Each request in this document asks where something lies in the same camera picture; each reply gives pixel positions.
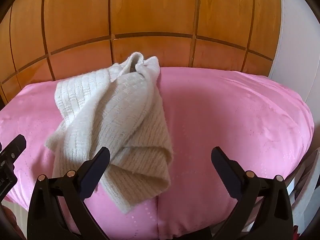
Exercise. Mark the wooden panelled headboard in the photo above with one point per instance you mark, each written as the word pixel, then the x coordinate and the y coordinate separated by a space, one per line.
pixel 150 10

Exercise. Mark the white knitted sweater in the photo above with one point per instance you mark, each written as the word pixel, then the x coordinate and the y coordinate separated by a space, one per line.
pixel 112 110

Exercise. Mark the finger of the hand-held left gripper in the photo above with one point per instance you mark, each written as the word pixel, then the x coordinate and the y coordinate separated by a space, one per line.
pixel 15 143

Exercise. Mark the white wardrobe panel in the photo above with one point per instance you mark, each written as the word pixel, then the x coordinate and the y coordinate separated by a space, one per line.
pixel 300 42

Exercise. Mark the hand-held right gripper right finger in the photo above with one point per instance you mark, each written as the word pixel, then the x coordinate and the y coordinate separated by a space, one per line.
pixel 226 173

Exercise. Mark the pink bed sheet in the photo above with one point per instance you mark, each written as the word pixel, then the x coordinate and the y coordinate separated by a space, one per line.
pixel 225 117

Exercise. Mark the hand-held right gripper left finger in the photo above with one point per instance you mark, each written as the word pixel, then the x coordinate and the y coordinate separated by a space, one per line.
pixel 93 173

